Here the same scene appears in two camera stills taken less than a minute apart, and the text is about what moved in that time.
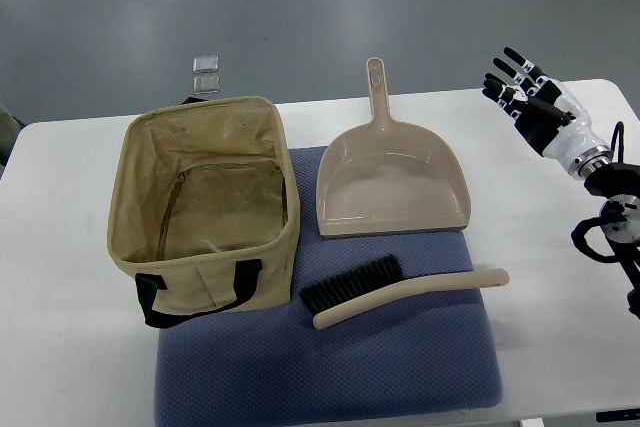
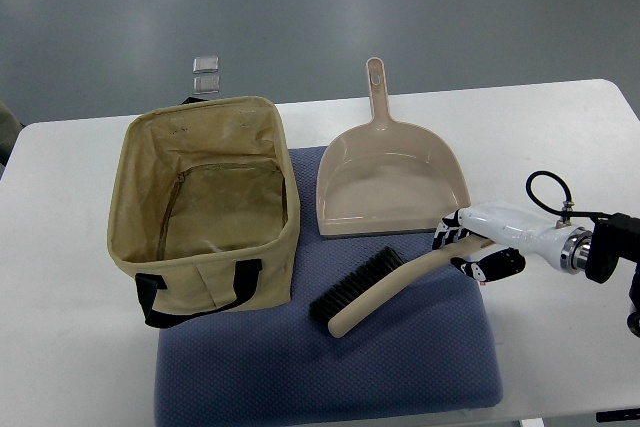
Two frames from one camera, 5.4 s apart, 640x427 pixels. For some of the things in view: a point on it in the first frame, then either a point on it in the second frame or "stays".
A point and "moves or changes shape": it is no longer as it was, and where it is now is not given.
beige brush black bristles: (384, 278) moves or changes shape
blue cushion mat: (272, 363) stays
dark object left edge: (10, 127) stays
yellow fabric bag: (204, 207) stays
